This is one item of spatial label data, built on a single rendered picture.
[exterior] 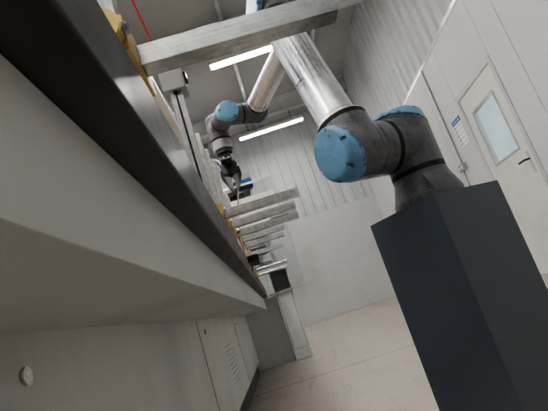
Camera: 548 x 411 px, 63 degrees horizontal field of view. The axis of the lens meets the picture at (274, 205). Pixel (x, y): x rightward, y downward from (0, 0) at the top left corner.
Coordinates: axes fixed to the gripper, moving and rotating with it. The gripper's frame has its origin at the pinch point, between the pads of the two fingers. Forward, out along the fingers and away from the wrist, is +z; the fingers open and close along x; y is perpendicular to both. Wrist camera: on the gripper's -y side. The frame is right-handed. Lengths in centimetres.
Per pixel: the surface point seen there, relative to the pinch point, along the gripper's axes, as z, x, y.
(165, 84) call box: -19, 10, -67
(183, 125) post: -5, 8, -65
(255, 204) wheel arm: 16.2, -5.5, -35.6
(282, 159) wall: -283, -122, 867
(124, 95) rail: 35, 4, -158
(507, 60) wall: -89, -261, 171
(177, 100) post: -13, 8, -66
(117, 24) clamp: 17, 6, -143
